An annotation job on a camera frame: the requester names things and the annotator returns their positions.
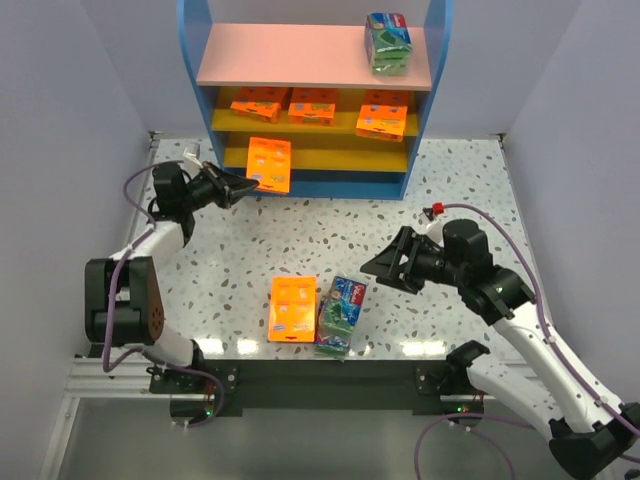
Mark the orange sponge box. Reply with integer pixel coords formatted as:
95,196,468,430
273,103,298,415
246,137,292,195
230,86,291,123
356,89,410,142
267,276,317,343
288,87,338,126

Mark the green sponge pack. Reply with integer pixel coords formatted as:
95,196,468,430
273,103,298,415
314,336,350,361
364,12,413,76
316,275,367,351

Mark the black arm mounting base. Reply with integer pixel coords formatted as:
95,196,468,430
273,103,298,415
149,358,501,419

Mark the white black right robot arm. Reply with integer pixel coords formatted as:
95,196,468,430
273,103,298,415
360,219,639,479

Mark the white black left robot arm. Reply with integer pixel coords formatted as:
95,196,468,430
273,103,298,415
84,161,258,376

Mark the blue shelf unit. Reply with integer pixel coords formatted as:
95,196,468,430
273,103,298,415
177,1,453,200

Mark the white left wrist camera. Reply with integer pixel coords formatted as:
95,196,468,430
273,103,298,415
182,143,203,170

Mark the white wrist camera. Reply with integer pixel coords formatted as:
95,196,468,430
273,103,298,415
182,143,203,170
421,202,444,247

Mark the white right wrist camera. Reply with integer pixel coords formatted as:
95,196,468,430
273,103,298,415
421,202,444,247

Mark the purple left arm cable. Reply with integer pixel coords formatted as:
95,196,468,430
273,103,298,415
101,159,224,429

